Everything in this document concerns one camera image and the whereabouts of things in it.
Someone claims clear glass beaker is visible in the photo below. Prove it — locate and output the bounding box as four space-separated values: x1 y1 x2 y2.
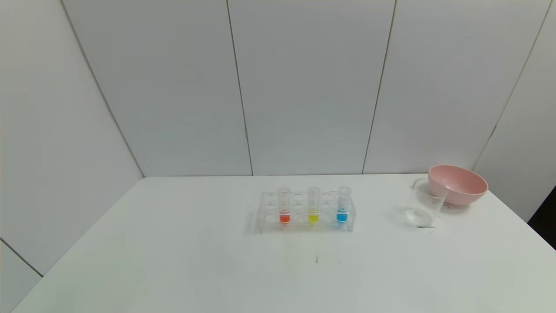
405 177 448 228

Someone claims pink bowl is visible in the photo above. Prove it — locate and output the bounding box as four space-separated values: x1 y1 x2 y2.
428 164 489 206

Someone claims test tube with red pigment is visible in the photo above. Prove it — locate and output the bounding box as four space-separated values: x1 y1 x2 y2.
277 187 291 225

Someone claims test tube with blue pigment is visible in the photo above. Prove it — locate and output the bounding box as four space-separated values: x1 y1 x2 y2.
337 186 351 224

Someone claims clear acrylic test tube rack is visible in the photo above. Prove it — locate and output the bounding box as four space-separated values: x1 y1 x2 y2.
254 189 357 234

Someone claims test tube with yellow pigment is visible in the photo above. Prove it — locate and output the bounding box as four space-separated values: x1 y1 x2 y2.
307 186 321 224

